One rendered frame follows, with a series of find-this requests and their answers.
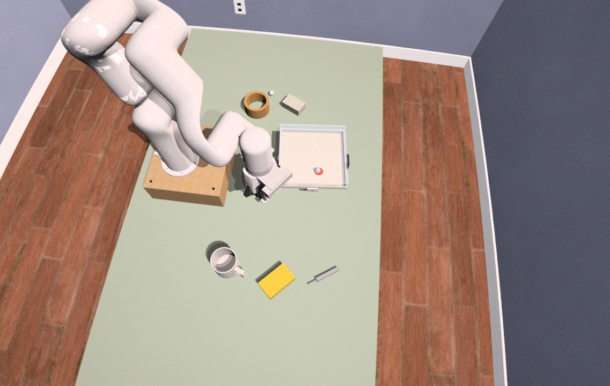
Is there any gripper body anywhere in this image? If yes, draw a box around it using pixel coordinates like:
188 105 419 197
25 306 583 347
242 158 277 194

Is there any white mug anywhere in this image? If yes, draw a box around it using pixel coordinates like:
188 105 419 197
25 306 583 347
210 247 247 278

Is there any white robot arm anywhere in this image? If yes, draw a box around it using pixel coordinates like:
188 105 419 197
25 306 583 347
61 0 292 199

